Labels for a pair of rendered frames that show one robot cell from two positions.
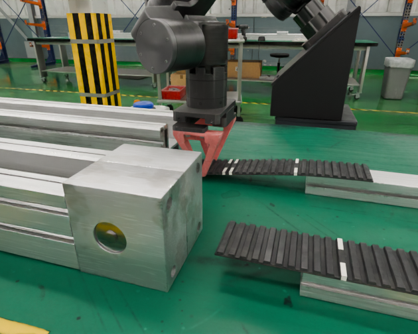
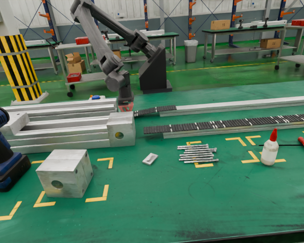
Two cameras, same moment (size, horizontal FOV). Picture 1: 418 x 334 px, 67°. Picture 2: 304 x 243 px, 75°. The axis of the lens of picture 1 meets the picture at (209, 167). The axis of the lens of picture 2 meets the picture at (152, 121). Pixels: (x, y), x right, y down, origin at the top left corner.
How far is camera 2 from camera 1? 0.46 m
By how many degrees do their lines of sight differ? 16
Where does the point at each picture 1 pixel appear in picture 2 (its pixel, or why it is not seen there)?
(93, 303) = (119, 151)
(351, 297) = (174, 135)
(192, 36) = (122, 79)
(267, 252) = (155, 130)
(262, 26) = not seen: hidden behind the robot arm
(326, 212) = (166, 120)
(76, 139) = (83, 114)
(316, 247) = (165, 127)
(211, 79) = (127, 88)
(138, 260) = (127, 139)
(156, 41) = (113, 83)
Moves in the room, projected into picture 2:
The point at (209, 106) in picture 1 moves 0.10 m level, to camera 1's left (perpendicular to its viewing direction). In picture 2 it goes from (128, 96) to (104, 101)
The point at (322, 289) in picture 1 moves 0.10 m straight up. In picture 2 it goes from (168, 135) to (167, 112)
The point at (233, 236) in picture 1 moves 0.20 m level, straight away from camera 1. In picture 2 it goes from (146, 129) to (137, 109)
